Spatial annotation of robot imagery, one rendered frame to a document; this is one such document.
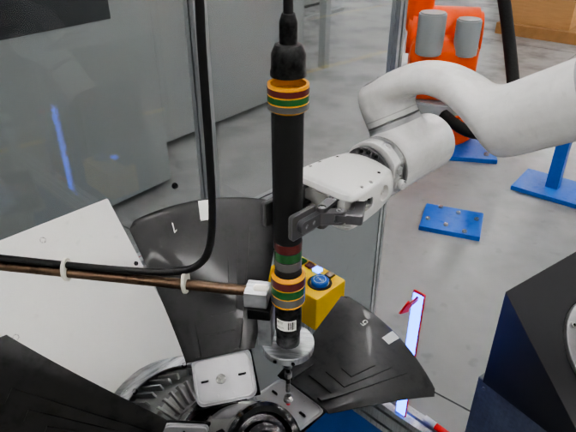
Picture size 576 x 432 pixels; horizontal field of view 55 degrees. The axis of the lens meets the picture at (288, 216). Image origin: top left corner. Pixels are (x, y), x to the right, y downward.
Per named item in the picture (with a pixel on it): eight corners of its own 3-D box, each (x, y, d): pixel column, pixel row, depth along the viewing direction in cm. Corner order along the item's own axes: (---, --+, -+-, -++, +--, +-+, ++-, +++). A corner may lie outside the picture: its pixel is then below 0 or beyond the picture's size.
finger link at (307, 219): (345, 228, 66) (308, 251, 62) (325, 218, 68) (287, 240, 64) (347, 204, 64) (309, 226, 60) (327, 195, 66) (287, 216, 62)
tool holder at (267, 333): (242, 362, 73) (239, 303, 68) (254, 326, 79) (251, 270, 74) (310, 369, 72) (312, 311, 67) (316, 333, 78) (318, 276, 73)
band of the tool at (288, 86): (264, 116, 57) (263, 88, 55) (272, 102, 60) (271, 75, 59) (306, 118, 56) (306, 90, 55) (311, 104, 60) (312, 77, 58)
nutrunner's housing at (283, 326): (271, 369, 76) (264, 17, 52) (276, 349, 79) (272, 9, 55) (300, 373, 75) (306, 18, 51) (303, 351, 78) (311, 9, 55)
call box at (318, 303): (265, 303, 134) (264, 268, 129) (294, 285, 140) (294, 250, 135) (315, 336, 125) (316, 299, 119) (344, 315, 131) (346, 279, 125)
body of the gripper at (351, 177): (400, 208, 74) (348, 242, 67) (341, 183, 80) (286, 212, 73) (407, 157, 70) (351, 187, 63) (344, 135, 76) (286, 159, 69)
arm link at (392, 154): (406, 204, 76) (393, 213, 74) (355, 183, 81) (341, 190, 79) (413, 147, 72) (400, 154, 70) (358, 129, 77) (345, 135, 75)
